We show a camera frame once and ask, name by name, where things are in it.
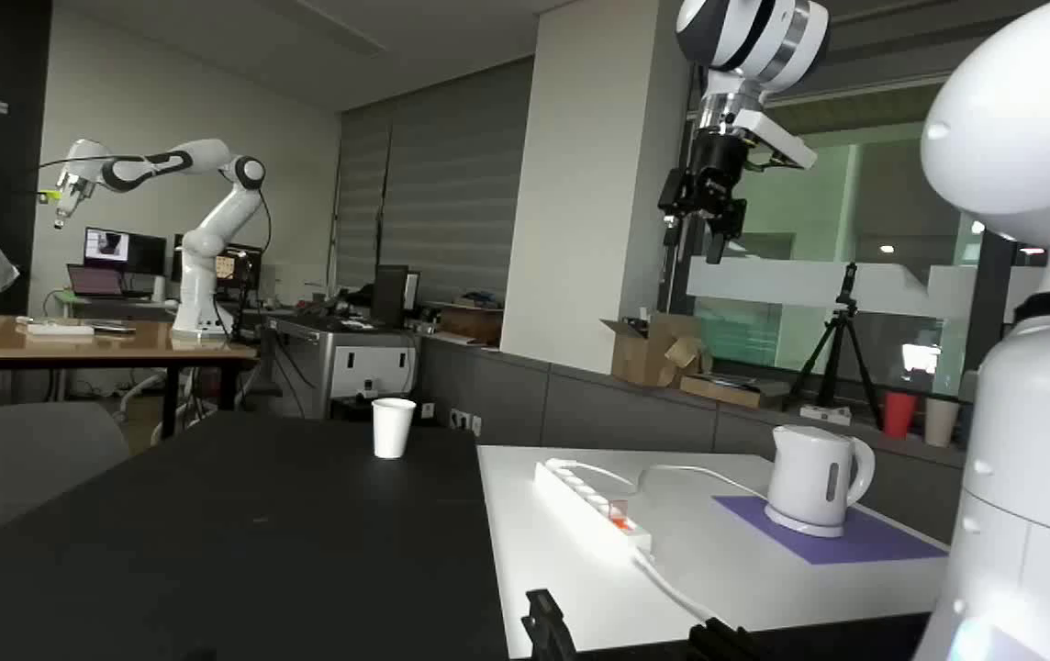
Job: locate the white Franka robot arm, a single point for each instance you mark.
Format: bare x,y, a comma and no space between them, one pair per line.
1040,488

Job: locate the flat cardboard box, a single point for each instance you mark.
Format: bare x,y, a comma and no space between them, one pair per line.
719,391

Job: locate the white power strip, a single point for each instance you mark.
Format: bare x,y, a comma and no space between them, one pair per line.
587,499

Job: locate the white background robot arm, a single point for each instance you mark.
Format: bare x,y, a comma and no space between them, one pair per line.
195,268

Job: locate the open cardboard box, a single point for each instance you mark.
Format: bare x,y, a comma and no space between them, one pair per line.
652,353

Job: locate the grey metal cabinet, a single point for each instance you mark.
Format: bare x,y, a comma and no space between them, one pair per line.
348,363

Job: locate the computer monitor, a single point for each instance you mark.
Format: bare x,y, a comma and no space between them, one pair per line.
122,247

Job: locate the white paper cup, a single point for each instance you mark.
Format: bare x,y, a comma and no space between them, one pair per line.
391,426

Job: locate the white electric kettle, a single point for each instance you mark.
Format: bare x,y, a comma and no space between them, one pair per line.
809,477

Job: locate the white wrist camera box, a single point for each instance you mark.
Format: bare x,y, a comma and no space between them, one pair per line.
780,138

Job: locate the red cup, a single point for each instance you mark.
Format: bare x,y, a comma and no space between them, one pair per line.
898,417

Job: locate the purple mat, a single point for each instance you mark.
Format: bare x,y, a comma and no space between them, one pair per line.
867,541

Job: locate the black table clamp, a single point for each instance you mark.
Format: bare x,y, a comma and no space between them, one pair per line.
723,641
545,625

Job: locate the black camera tripod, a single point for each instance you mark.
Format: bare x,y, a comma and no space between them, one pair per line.
843,341

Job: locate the grey window blinds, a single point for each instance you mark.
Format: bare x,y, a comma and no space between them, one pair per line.
452,186

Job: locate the beige paper cup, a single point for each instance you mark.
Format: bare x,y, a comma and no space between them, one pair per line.
942,422

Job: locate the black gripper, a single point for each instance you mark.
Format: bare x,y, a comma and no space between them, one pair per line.
719,165

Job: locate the wooden table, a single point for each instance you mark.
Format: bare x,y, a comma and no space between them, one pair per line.
70,346

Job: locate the white keyboard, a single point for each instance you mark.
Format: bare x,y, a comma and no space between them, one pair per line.
57,328

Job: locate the grey chair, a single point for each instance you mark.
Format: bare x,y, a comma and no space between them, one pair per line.
12,470

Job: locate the black monitor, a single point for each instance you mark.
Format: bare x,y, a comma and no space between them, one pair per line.
391,296

